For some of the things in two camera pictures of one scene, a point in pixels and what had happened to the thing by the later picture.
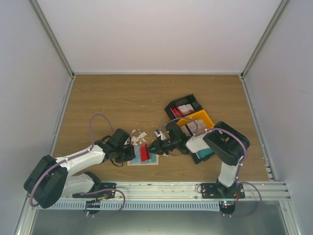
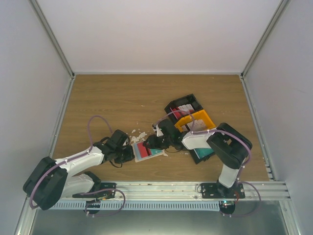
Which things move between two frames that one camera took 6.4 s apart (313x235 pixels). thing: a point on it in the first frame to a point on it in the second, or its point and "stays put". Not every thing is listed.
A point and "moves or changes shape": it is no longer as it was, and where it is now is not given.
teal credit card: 152,159 moves or changes shape
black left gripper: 130,155 stays put
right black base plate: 217,191 stays put
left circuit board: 92,204 stays put
